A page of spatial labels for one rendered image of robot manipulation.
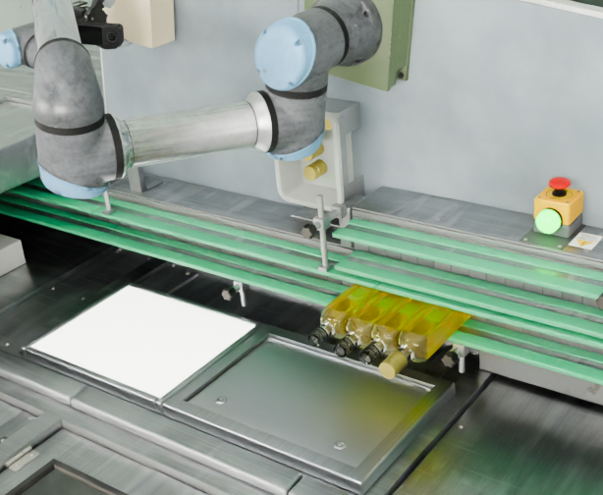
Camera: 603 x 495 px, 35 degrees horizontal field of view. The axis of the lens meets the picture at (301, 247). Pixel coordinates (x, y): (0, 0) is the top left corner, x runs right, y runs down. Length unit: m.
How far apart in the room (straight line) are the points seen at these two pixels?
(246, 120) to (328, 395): 0.56
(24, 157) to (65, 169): 0.80
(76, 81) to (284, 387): 0.74
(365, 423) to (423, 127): 0.61
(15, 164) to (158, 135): 0.80
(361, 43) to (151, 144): 0.44
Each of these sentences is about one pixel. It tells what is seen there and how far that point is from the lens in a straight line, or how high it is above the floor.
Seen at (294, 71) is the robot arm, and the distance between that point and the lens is 1.73.
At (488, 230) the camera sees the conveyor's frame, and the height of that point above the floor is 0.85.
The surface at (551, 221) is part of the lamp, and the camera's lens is 1.82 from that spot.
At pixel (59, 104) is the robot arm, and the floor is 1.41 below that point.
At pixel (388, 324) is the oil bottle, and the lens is 1.83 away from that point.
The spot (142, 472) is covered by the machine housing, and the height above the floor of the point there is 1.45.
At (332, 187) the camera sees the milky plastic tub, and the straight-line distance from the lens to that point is 2.15.
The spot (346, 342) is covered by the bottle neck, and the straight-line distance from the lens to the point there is 1.82.
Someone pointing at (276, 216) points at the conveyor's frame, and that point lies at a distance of 2.22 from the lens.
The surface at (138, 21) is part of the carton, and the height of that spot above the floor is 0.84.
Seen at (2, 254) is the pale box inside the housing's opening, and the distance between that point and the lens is 2.64.
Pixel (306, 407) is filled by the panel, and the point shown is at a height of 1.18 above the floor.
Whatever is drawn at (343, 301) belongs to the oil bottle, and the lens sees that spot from 1.91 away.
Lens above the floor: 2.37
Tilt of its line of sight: 45 degrees down
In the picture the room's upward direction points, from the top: 125 degrees counter-clockwise
